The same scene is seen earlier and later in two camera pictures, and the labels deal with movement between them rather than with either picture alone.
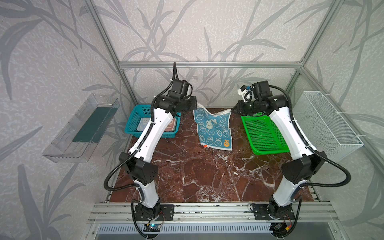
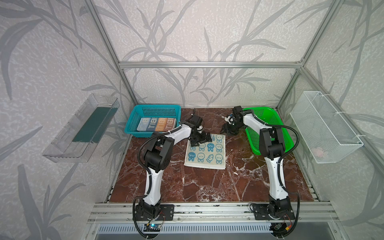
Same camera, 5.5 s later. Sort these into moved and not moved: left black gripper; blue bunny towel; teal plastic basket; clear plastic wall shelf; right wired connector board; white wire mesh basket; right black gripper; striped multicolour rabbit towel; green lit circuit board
Moved: right black gripper; left black gripper; blue bunny towel
Not moved: clear plastic wall shelf; right wired connector board; white wire mesh basket; teal plastic basket; striped multicolour rabbit towel; green lit circuit board
